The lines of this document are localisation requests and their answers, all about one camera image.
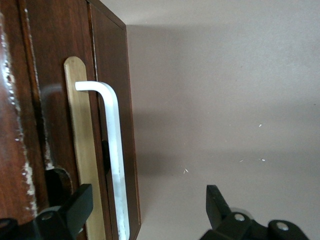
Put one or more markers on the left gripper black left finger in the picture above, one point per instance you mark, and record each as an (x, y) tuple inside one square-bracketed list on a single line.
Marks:
[(65, 220)]

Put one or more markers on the dark brown wooden cabinet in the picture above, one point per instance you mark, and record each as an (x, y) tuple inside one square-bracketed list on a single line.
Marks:
[(7, 162)]

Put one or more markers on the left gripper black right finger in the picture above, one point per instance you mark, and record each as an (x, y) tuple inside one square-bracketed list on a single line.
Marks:
[(225, 225)]

